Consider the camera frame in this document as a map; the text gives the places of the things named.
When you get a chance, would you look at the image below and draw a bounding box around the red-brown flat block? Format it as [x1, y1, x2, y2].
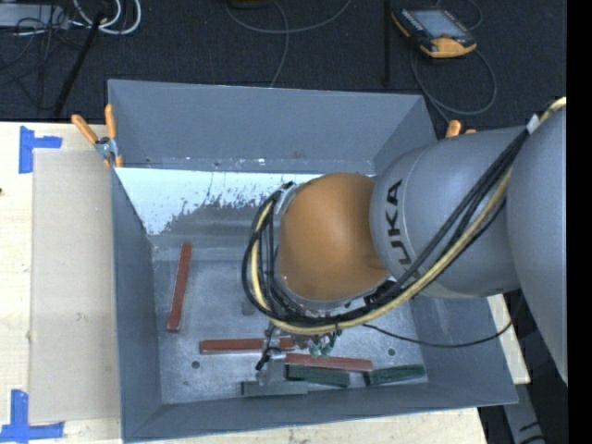
[166, 242, 193, 334]
[283, 351, 374, 373]
[199, 337, 297, 356]

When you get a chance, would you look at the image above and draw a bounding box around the dark green flat block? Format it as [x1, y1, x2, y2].
[285, 364, 352, 389]
[363, 364, 426, 388]

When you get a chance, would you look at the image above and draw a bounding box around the grey metal bin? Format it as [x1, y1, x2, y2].
[106, 79, 520, 443]

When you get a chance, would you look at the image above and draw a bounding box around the pale wood flat board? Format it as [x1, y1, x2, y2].
[27, 148, 122, 426]

